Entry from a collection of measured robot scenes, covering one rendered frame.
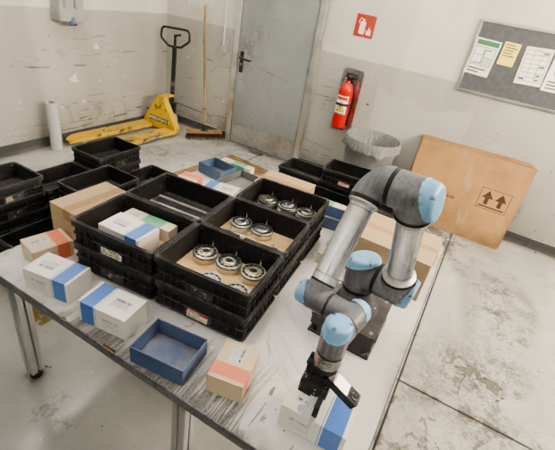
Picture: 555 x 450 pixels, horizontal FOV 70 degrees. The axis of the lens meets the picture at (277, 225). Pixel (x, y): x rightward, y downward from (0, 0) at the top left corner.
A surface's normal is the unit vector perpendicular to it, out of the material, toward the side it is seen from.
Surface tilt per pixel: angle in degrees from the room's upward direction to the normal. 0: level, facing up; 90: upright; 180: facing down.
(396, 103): 90
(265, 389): 0
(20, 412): 0
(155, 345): 0
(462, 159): 82
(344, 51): 90
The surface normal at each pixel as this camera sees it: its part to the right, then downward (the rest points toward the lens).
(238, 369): 0.15, -0.85
